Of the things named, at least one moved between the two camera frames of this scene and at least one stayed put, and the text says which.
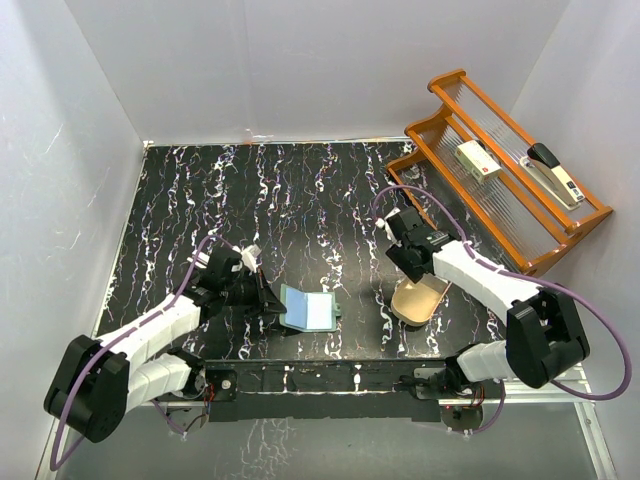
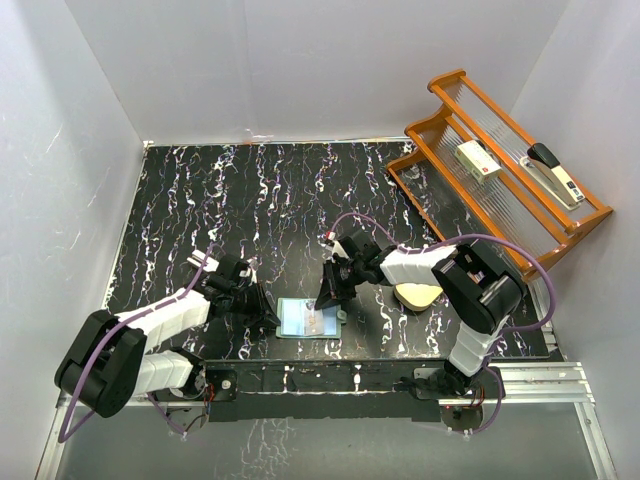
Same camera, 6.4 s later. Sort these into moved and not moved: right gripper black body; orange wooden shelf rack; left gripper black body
Moved: right gripper black body
Not moved: orange wooden shelf rack; left gripper black body
